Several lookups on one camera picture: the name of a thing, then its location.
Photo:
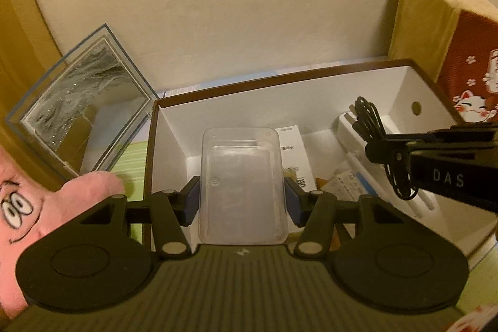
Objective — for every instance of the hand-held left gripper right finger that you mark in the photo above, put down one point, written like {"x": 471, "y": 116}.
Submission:
{"x": 293, "y": 201}

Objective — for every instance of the red lucky cat cushion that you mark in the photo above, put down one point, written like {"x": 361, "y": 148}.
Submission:
{"x": 474, "y": 56}

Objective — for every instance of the glass picture frame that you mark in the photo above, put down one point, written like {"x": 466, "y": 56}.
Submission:
{"x": 77, "y": 94}

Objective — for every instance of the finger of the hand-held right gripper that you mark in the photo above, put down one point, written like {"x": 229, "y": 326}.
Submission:
{"x": 459, "y": 132}
{"x": 385, "y": 152}

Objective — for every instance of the wooden door panel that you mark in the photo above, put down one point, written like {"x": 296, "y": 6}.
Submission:
{"x": 15, "y": 44}

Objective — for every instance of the checked tablecloth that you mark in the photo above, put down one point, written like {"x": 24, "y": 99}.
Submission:
{"x": 132, "y": 161}

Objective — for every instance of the clear plastic box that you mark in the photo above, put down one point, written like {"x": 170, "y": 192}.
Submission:
{"x": 241, "y": 180}

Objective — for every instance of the white holder with sticks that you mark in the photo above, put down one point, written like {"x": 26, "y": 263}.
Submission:
{"x": 342, "y": 133}

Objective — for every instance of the brown cardboard box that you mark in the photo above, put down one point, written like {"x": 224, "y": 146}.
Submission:
{"x": 253, "y": 106}

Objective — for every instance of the red printed cloth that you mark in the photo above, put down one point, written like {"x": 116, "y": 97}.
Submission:
{"x": 470, "y": 320}

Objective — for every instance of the pink starfish plush toy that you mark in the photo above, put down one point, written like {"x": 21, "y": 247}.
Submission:
{"x": 23, "y": 207}

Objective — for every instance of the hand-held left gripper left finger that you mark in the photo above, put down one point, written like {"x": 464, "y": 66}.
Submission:
{"x": 192, "y": 199}

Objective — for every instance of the white and gold carton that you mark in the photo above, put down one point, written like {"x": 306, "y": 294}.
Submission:
{"x": 291, "y": 145}

